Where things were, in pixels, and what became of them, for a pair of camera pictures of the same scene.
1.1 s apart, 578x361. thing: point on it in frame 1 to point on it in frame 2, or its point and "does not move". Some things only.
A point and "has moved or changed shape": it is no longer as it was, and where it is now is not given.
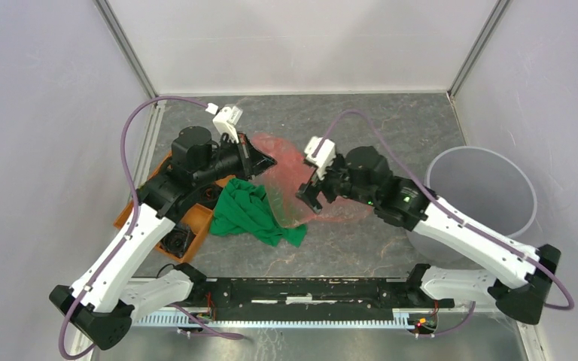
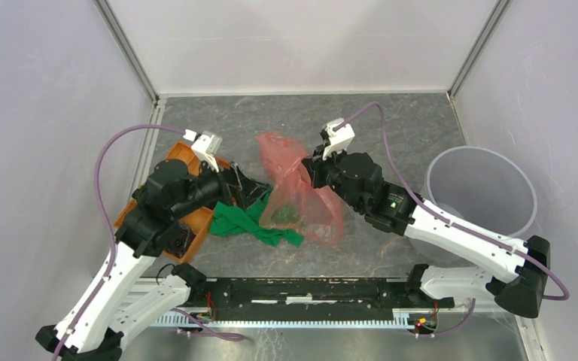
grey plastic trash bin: x=484 y=186 does not move
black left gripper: x=253 y=160 to x=242 y=189
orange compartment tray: x=199 y=216 does not move
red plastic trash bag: x=282 y=182 has moved or changed shape
